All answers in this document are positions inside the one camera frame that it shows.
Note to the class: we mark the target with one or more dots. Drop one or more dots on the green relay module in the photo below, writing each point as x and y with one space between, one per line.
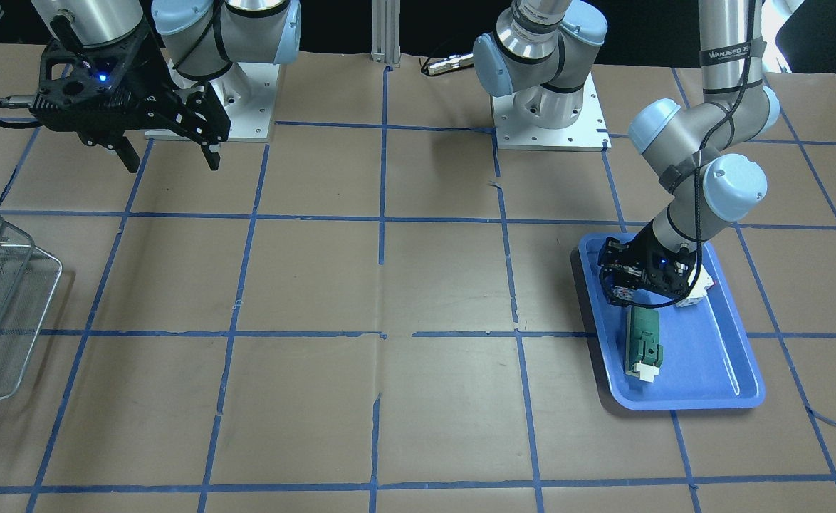
644 354

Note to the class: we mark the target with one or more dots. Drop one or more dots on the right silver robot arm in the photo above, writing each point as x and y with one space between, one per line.
194 37

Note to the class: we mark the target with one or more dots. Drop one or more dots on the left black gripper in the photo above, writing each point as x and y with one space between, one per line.
639 251

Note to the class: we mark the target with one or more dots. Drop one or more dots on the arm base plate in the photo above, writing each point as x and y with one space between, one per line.
247 107
575 128

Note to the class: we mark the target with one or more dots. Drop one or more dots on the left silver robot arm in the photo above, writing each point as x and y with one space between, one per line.
541 53

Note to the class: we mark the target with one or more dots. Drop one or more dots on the white circuit breaker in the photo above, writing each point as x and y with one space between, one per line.
704 281

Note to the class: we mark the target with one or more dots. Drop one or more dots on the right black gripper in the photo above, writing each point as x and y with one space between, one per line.
146 84

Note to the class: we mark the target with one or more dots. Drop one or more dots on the blue plastic tray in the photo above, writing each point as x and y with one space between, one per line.
708 363

